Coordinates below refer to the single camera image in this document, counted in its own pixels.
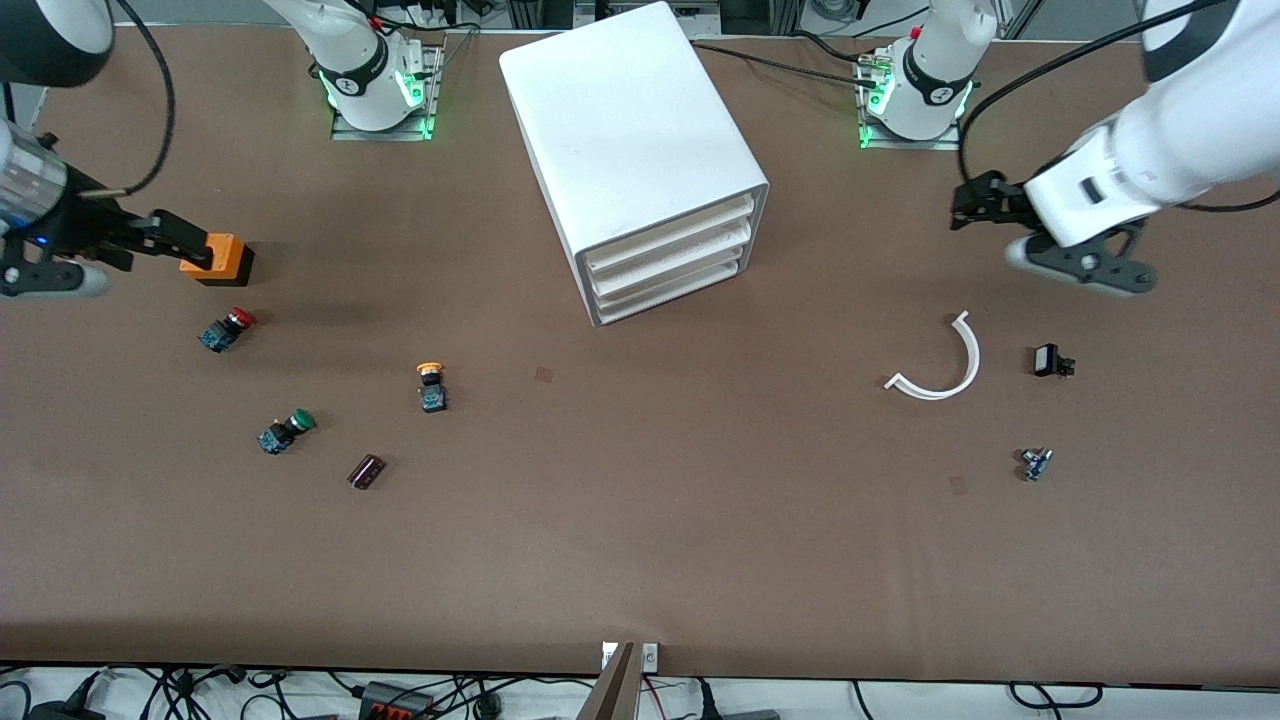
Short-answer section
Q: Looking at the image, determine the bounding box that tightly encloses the white plastic drawer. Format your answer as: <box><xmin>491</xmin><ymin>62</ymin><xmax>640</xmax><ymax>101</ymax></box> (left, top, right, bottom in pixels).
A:
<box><xmin>590</xmin><ymin>220</ymin><xmax>751</xmax><ymax>298</ymax></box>
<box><xmin>596</xmin><ymin>246</ymin><xmax>746</xmax><ymax>324</ymax></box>
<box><xmin>584</xmin><ymin>194</ymin><xmax>755</xmax><ymax>273</ymax></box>

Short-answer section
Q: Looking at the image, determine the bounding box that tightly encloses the white drawer cabinet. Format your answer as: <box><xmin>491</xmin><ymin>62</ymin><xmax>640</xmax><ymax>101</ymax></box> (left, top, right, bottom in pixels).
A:
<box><xmin>498</xmin><ymin>0</ymin><xmax>771</xmax><ymax>329</ymax></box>

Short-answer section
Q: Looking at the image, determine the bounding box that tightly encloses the white curved plastic piece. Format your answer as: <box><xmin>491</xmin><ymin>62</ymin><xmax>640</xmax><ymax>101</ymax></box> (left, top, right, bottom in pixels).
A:
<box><xmin>884</xmin><ymin>310</ymin><xmax>982</xmax><ymax>402</ymax></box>

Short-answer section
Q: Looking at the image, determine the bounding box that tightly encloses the brown stand pole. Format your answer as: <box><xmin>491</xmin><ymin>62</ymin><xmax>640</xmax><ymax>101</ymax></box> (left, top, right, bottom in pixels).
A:
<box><xmin>577</xmin><ymin>642</ymin><xmax>643</xmax><ymax>720</ymax></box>

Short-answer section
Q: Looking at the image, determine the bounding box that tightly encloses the orange button enclosure box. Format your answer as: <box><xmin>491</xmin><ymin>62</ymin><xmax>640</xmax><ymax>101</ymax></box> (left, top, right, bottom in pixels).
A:
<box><xmin>180</xmin><ymin>233</ymin><xmax>255</xmax><ymax>288</ymax></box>

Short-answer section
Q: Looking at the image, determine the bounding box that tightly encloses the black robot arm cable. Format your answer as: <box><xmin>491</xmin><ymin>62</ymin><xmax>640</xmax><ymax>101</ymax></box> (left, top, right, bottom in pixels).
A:
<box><xmin>70</xmin><ymin>0</ymin><xmax>178</xmax><ymax>198</ymax></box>
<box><xmin>957</xmin><ymin>0</ymin><xmax>1233</xmax><ymax>191</ymax></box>

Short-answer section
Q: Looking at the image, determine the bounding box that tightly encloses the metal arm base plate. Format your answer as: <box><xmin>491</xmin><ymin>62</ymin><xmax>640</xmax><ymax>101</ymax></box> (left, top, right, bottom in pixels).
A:
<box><xmin>857</xmin><ymin>50</ymin><xmax>966</xmax><ymax>151</ymax></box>
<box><xmin>330</xmin><ymin>40</ymin><xmax>446</xmax><ymax>143</ymax></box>

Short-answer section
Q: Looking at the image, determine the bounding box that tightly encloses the red push button switch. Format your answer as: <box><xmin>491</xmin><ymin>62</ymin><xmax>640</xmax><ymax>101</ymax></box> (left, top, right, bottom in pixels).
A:
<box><xmin>198</xmin><ymin>307</ymin><xmax>257</xmax><ymax>353</ymax></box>

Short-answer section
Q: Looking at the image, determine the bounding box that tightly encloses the green push button switch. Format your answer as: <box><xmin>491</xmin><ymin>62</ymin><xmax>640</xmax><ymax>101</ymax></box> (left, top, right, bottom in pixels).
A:
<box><xmin>257</xmin><ymin>408</ymin><xmax>317</xmax><ymax>456</ymax></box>

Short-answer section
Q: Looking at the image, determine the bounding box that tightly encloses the black table cable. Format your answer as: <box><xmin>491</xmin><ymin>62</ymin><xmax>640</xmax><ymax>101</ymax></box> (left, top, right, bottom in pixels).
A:
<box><xmin>690</xmin><ymin>40</ymin><xmax>886</xmax><ymax>91</ymax></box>

